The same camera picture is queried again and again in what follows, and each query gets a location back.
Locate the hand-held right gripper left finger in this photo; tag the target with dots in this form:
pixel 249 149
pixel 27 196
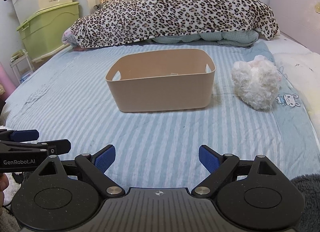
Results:
pixel 106 158

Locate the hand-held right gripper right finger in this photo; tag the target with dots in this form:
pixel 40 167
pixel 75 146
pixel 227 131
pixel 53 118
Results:
pixel 208 158

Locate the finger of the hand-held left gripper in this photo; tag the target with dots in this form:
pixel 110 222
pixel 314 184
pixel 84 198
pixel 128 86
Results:
pixel 58 145
pixel 25 135

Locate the beige plastic storage bin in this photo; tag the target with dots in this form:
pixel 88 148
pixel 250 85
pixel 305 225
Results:
pixel 160 94

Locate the person's left hand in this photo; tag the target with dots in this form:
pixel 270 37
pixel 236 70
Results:
pixel 3 184

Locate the white black plush toy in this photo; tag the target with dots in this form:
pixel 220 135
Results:
pixel 13 184

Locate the blue striped bed sheet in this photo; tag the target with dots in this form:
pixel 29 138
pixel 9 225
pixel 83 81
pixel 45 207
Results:
pixel 75 112

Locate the white fluffy plush toy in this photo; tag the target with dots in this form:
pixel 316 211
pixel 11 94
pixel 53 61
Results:
pixel 255 84

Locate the rabbit print blue cloth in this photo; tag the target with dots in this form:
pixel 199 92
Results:
pixel 287 99

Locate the grey fluffy cloth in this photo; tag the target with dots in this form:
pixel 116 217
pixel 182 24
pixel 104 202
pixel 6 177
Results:
pixel 307 192

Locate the green plastic storage box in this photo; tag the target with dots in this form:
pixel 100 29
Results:
pixel 42 32

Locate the pink floral cloth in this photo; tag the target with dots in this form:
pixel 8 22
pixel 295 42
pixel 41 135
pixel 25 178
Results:
pixel 70 38

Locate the teal quilt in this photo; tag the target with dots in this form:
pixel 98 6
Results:
pixel 225 37

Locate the leopard print blanket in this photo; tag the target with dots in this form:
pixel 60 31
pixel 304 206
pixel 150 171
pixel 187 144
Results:
pixel 175 14

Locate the yellow wall sticker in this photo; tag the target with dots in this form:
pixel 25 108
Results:
pixel 317 9

